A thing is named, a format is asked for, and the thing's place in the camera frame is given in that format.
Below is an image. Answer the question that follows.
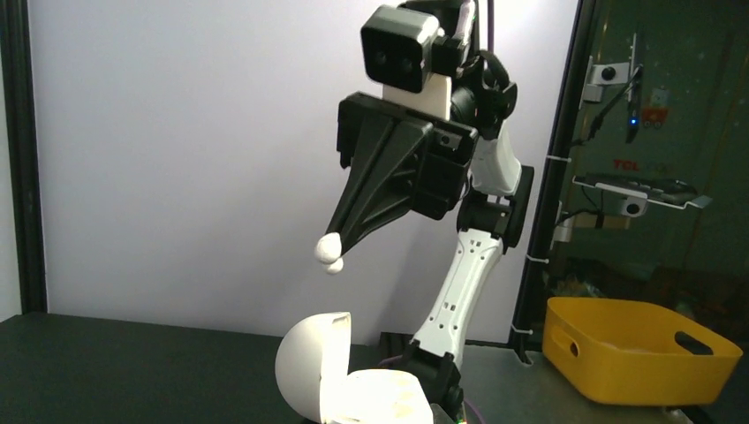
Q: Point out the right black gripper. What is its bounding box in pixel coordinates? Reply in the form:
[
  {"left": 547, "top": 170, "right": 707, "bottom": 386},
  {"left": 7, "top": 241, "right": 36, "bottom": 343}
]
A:
[{"left": 325, "top": 92, "right": 478, "bottom": 257}]

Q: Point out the white earbud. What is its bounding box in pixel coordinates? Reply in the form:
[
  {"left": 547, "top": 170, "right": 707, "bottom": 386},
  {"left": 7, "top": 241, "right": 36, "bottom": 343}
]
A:
[
  {"left": 324, "top": 258, "right": 344, "bottom": 275},
  {"left": 314, "top": 232, "right": 343, "bottom": 265}
]

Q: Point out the white charging case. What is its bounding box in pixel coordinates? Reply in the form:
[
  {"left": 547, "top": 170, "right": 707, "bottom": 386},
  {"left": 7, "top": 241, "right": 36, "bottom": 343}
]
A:
[{"left": 275, "top": 312, "right": 435, "bottom": 424}]

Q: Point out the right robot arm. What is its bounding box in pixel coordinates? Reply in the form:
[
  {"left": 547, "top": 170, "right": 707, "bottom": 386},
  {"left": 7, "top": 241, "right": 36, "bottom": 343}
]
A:
[{"left": 315, "top": 1, "right": 534, "bottom": 423}]

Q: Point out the yellow bin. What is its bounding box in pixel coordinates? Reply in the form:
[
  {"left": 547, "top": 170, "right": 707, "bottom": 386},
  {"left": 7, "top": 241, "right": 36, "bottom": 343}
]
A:
[{"left": 542, "top": 297, "right": 743, "bottom": 406}]

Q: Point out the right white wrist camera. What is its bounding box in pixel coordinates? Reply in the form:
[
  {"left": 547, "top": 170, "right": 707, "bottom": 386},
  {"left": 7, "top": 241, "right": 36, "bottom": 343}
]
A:
[{"left": 360, "top": 1, "right": 477, "bottom": 120}]

